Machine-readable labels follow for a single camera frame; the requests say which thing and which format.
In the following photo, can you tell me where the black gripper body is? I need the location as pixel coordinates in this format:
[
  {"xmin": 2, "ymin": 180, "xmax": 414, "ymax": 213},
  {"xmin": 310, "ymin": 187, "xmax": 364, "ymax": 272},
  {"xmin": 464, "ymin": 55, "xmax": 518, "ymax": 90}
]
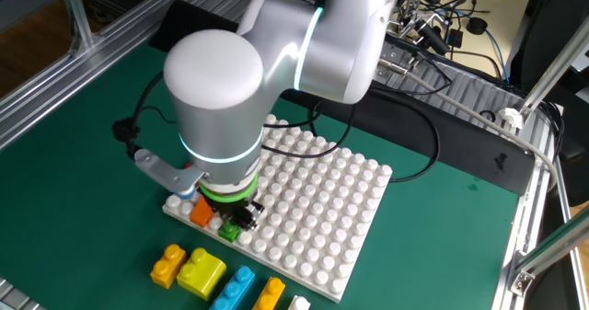
[{"xmin": 202, "ymin": 194, "xmax": 259, "ymax": 226}]

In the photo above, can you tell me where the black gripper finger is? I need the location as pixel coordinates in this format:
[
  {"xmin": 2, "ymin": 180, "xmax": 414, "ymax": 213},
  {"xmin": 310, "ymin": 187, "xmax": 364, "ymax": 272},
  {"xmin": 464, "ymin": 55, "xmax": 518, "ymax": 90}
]
[{"xmin": 232, "ymin": 201, "xmax": 267, "ymax": 233}]

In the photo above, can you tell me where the green two-stud block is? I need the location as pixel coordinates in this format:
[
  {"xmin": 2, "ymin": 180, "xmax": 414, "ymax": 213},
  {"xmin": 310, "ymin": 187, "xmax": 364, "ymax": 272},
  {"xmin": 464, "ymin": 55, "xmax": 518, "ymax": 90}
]
[{"xmin": 217, "ymin": 221, "xmax": 242, "ymax": 243}]

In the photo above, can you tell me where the orange curved block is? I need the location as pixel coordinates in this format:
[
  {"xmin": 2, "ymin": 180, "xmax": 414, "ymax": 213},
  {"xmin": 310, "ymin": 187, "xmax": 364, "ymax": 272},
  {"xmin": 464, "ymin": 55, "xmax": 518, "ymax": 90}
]
[{"xmin": 189, "ymin": 196, "xmax": 215, "ymax": 229}]

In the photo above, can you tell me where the white studded baseplate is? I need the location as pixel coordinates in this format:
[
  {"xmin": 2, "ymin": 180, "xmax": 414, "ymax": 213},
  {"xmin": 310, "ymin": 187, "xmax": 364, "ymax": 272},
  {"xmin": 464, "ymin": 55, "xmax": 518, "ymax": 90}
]
[{"xmin": 161, "ymin": 113, "xmax": 394, "ymax": 303}]

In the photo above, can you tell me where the lime yellow large block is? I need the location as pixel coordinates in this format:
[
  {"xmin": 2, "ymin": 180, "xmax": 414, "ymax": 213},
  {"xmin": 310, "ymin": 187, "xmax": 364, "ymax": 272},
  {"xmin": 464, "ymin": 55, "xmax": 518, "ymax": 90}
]
[{"xmin": 176, "ymin": 247, "xmax": 227, "ymax": 302}]

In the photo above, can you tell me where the light blue three-stud block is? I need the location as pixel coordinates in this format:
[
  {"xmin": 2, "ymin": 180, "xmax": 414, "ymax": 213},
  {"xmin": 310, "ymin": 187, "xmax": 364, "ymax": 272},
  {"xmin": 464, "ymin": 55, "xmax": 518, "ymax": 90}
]
[{"xmin": 208, "ymin": 265, "xmax": 257, "ymax": 310}]

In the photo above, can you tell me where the yellow two-stud block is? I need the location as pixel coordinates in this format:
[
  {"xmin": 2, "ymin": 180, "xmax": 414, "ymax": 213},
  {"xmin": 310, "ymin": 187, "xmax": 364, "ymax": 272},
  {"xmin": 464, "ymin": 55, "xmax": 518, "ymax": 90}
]
[{"xmin": 150, "ymin": 244, "xmax": 188, "ymax": 290}]

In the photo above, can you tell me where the yellow four-stud block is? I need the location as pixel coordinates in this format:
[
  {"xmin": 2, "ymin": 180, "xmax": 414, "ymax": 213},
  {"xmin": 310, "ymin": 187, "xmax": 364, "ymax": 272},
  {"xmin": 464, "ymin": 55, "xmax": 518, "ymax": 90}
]
[{"xmin": 251, "ymin": 276, "xmax": 286, "ymax": 310}]

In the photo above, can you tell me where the white four-stud block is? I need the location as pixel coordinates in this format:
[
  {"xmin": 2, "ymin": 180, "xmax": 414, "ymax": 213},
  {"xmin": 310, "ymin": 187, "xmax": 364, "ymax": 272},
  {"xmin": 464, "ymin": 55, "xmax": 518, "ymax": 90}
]
[{"xmin": 287, "ymin": 294, "xmax": 312, "ymax": 310}]

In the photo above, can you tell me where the green table mat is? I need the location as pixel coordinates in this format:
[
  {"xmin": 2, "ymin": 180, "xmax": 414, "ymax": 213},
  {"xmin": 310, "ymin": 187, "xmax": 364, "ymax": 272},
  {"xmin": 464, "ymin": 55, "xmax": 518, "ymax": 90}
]
[{"xmin": 0, "ymin": 40, "xmax": 521, "ymax": 310}]

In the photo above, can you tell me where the white crumpled tape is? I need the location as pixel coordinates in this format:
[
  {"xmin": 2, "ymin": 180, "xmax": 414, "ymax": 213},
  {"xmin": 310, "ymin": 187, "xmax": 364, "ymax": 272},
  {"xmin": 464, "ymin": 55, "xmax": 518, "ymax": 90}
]
[{"xmin": 498, "ymin": 107, "xmax": 525, "ymax": 131}]

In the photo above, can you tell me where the black round puck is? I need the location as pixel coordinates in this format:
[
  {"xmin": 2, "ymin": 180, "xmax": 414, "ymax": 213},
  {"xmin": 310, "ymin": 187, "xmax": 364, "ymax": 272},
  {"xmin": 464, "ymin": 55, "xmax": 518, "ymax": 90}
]
[{"xmin": 465, "ymin": 17, "xmax": 489, "ymax": 36}]

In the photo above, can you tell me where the aluminium diagonal strut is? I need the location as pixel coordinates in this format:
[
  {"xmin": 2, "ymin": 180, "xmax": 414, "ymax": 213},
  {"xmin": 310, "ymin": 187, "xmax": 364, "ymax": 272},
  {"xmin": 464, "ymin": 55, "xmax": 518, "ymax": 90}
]
[
  {"xmin": 519, "ymin": 17, "xmax": 589, "ymax": 118},
  {"xmin": 510, "ymin": 217, "xmax": 589, "ymax": 297}
]

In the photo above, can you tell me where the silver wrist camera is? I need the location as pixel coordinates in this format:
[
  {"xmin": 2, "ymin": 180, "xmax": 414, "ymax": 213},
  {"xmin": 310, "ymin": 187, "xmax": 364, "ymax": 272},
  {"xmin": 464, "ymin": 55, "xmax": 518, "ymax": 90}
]
[{"xmin": 133, "ymin": 147, "xmax": 207, "ymax": 201}]

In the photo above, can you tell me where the black camera cable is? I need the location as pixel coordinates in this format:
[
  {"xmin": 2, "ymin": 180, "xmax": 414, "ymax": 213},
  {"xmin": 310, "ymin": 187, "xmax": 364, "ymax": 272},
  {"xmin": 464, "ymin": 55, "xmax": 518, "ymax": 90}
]
[{"xmin": 111, "ymin": 70, "xmax": 179, "ymax": 160}]

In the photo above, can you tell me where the black cable on table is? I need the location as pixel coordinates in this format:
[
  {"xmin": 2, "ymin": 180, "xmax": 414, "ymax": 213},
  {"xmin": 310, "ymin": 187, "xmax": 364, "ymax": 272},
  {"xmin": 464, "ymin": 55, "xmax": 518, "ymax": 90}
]
[{"xmin": 310, "ymin": 86, "xmax": 442, "ymax": 183}]

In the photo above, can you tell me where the aluminium table frame rail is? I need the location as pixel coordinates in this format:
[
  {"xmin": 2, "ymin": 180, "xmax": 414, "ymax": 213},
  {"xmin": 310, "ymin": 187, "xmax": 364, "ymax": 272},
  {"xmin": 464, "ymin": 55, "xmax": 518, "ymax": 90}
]
[
  {"xmin": 491, "ymin": 105, "xmax": 588, "ymax": 310},
  {"xmin": 0, "ymin": 0, "xmax": 199, "ymax": 153}
]

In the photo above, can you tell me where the aluminium vertical post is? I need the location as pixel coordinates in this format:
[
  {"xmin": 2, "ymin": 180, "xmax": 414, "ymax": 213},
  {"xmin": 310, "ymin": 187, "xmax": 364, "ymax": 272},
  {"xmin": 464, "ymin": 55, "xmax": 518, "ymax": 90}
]
[{"xmin": 57, "ymin": 0, "xmax": 96, "ymax": 53}]

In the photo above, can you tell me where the grey braided hose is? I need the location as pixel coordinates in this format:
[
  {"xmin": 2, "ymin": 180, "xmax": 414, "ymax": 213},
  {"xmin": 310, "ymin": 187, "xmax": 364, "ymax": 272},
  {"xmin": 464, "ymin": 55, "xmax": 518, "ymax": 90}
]
[{"xmin": 376, "ymin": 57, "xmax": 560, "ymax": 187}]

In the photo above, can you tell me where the black camera on stand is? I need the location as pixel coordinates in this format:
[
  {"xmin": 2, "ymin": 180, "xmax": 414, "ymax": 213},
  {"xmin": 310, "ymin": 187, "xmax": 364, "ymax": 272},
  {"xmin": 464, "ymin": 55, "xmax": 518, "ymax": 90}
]
[{"xmin": 411, "ymin": 17, "xmax": 451, "ymax": 57}]

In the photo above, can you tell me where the blue cable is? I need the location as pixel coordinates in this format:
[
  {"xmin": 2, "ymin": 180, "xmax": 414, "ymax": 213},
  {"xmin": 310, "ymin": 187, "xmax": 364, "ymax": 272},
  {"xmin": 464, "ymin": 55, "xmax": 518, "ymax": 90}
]
[{"xmin": 485, "ymin": 29, "xmax": 511, "ymax": 84}]

